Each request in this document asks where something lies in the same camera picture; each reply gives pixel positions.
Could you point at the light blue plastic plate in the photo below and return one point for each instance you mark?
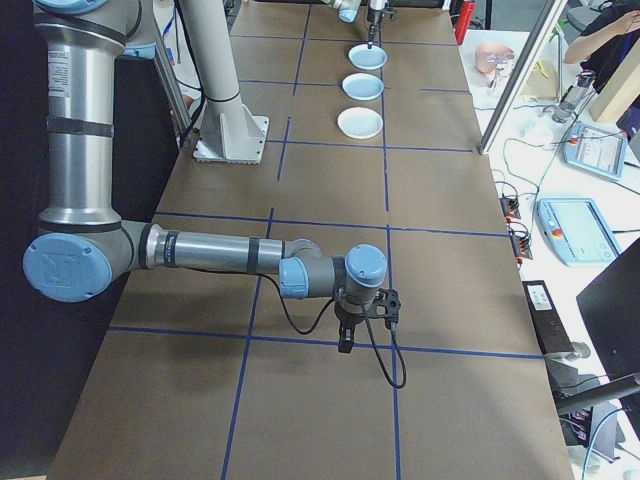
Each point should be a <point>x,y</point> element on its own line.
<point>362,86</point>
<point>367,57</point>

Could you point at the white plastic plate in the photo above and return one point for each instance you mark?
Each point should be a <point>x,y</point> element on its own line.
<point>360,122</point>

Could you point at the bare person forearm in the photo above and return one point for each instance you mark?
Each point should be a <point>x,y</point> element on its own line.
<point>595,37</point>

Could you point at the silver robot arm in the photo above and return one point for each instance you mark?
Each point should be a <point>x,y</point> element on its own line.
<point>346,12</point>
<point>80,125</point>

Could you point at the red cylinder tube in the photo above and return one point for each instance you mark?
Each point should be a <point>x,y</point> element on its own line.
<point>467,15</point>

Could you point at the pink plastic bowl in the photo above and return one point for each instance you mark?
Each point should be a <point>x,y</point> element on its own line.
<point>492,57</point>

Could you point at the white column stand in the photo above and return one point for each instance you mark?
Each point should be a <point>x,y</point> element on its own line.
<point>225,100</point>

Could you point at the wooden cutting board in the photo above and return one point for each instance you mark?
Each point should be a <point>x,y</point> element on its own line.
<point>537,82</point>

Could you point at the black orange connector block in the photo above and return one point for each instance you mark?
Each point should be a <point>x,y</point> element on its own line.
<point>522,242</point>
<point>510,205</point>

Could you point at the black box with white label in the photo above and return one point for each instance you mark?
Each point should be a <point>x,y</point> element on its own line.
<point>547,320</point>

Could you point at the grey chair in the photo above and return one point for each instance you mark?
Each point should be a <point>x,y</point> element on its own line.
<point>585,12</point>

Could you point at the blue grey teach pendant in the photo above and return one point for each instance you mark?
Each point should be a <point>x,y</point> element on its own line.
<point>577,232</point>
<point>595,150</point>

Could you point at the person in black shirt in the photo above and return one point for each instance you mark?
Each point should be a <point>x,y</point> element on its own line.
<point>617,60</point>

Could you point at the black computer monitor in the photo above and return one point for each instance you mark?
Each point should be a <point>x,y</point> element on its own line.
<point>612,310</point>

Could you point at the aluminium profile post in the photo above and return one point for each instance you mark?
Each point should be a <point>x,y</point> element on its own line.
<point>520,75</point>

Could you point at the aluminium frame bar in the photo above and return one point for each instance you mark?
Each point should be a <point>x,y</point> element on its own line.
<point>167,80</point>

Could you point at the black frame cover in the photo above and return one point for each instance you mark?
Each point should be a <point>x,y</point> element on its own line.
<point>140,165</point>

